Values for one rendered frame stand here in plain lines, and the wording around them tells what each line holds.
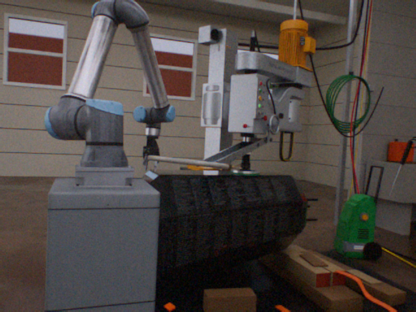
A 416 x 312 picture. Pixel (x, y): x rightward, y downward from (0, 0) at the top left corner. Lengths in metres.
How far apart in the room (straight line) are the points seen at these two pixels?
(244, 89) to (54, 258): 1.75
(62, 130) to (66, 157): 6.97
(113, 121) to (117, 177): 0.23
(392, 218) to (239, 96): 3.08
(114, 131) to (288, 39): 2.13
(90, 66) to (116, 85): 6.91
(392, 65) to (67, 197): 4.87
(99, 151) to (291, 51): 2.19
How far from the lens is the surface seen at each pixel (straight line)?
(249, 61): 2.67
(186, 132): 8.91
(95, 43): 1.82
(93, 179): 1.47
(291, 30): 3.35
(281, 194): 2.71
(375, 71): 5.43
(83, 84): 1.72
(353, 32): 5.19
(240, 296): 2.35
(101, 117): 1.51
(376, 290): 2.90
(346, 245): 3.75
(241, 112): 2.67
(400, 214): 5.10
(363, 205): 3.73
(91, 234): 1.43
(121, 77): 8.70
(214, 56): 3.56
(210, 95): 3.41
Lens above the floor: 1.08
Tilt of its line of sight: 3 degrees down
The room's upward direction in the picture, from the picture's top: 3 degrees clockwise
